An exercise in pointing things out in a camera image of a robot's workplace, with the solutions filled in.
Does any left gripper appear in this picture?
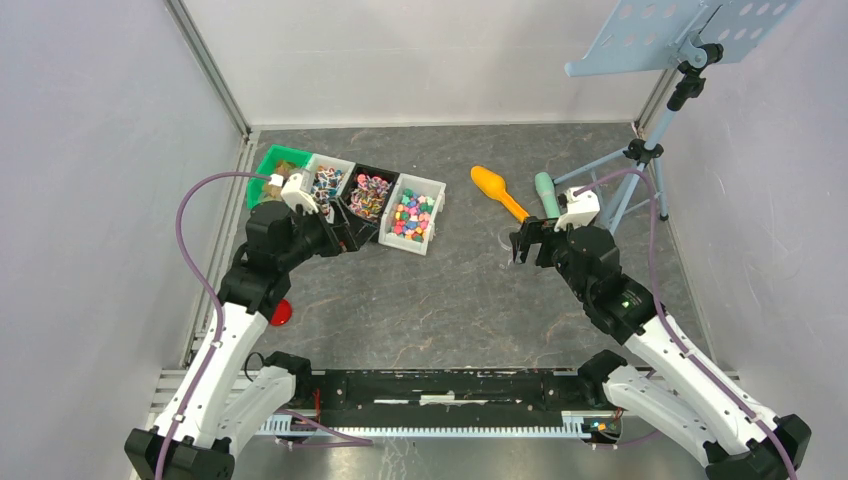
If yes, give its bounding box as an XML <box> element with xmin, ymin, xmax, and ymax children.
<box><xmin>278</xmin><ymin>195</ymin><xmax>379</xmax><ymax>270</ymax></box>

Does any orange plastic scoop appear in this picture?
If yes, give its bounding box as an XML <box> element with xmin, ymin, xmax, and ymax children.
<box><xmin>470</xmin><ymin>165</ymin><xmax>529</xmax><ymax>223</ymax></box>

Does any clear plastic jar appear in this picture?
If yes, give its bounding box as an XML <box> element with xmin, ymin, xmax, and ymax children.
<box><xmin>497</xmin><ymin>227</ymin><xmax>519</xmax><ymax>254</ymax></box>

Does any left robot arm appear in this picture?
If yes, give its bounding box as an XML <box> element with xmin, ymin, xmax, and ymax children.
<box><xmin>124</xmin><ymin>200</ymin><xmax>375</xmax><ymax>479</ymax></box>

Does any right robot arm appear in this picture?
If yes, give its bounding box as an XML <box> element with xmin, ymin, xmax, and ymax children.
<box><xmin>509</xmin><ymin>217</ymin><xmax>812</xmax><ymax>479</ymax></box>

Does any black swirl lollipop bin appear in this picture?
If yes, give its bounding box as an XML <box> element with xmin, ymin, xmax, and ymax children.
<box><xmin>340</xmin><ymin>163</ymin><xmax>399</xmax><ymax>243</ymax></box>

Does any white lollipop bin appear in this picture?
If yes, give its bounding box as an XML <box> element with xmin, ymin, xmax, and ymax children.
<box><xmin>306</xmin><ymin>153</ymin><xmax>355</xmax><ymax>224</ymax></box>

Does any white star candy bin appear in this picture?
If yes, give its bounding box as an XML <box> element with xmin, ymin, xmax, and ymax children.
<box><xmin>378</xmin><ymin>174</ymin><xmax>446</xmax><ymax>256</ymax></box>

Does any green candy bin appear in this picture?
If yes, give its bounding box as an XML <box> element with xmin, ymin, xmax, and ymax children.
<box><xmin>246</xmin><ymin>144</ymin><xmax>312</xmax><ymax>210</ymax></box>

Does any red jar lid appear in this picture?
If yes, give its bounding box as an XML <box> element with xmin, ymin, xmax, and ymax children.
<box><xmin>269</xmin><ymin>299</ymin><xmax>293</xmax><ymax>327</ymax></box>

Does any blue music stand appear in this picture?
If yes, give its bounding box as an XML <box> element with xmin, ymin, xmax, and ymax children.
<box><xmin>553</xmin><ymin>1</ymin><xmax>797</xmax><ymax>221</ymax></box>

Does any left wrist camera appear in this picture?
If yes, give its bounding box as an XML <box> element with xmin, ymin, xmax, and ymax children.
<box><xmin>268</xmin><ymin>170</ymin><xmax>320</xmax><ymax>214</ymax></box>

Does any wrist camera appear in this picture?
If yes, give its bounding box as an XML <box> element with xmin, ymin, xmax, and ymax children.
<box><xmin>554</xmin><ymin>188</ymin><xmax>601</xmax><ymax>231</ymax></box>
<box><xmin>268</xmin><ymin>170</ymin><xmax>320</xmax><ymax>214</ymax></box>

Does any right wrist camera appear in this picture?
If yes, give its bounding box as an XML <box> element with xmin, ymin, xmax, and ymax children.
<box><xmin>554</xmin><ymin>188</ymin><xmax>601</xmax><ymax>231</ymax></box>

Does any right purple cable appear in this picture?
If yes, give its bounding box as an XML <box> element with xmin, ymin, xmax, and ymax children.
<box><xmin>573</xmin><ymin>166</ymin><xmax>800</xmax><ymax>480</ymax></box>

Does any purple cable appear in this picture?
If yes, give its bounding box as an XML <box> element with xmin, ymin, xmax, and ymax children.
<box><xmin>573</xmin><ymin>166</ymin><xmax>800</xmax><ymax>480</ymax></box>
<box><xmin>153</xmin><ymin>170</ymin><xmax>274</xmax><ymax>480</ymax></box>

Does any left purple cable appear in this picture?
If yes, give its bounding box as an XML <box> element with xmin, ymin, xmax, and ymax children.
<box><xmin>153</xmin><ymin>170</ymin><xmax>274</xmax><ymax>480</ymax></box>

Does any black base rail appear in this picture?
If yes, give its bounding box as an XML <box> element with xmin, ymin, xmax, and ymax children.
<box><xmin>277</xmin><ymin>368</ymin><xmax>624</xmax><ymax>430</ymax></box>

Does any aluminium frame post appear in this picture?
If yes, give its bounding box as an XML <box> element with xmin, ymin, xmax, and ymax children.
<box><xmin>163</xmin><ymin>0</ymin><xmax>252</xmax><ymax>137</ymax></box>

